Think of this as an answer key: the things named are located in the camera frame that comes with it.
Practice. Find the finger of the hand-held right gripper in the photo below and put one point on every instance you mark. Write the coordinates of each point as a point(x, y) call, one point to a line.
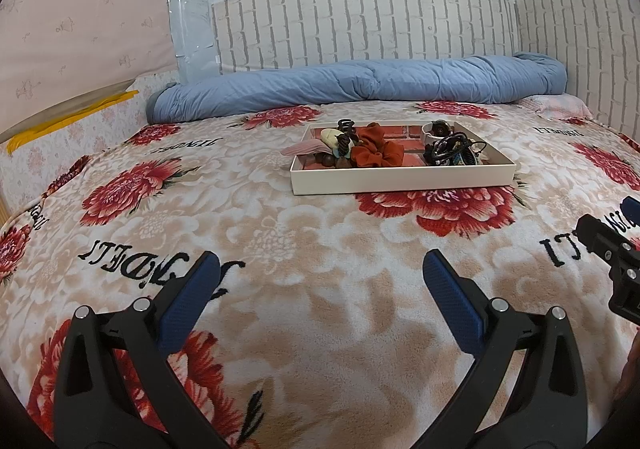
point(597, 231)
point(632, 214)

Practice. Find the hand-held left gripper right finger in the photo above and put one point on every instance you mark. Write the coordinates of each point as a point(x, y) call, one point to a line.
point(452, 304)

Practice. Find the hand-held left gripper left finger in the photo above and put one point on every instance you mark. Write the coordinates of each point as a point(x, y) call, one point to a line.
point(190, 304)

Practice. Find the white tray with brick liner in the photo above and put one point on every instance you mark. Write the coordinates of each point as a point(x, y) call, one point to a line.
point(400, 179)

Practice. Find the black colourful hair accessory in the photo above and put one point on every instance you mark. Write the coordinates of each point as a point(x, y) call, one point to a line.
point(450, 151)

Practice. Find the orange fabric scrunchie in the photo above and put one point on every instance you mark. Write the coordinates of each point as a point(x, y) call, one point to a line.
point(372, 146)

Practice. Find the pink cream plush doll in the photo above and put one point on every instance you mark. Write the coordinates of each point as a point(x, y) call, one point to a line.
point(310, 145)

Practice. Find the black hair claw clip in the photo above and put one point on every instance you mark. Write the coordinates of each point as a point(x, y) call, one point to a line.
point(344, 125)

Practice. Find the red floral blanket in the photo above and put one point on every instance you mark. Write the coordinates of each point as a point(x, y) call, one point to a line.
point(300, 254)

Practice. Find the pink pillow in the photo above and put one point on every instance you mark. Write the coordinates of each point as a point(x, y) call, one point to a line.
point(562, 105)

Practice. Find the pale floral mattress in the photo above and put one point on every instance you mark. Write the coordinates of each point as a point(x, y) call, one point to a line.
point(75, 149)

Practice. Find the yellow strip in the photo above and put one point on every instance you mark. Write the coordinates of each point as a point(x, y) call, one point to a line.
point(65, 121)

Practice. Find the rolled blue quilt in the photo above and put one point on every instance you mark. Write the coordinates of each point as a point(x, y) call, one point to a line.
point(350, 84)

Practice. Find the clear plastic sheet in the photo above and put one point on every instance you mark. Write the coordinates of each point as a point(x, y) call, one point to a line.
point(192, 19)

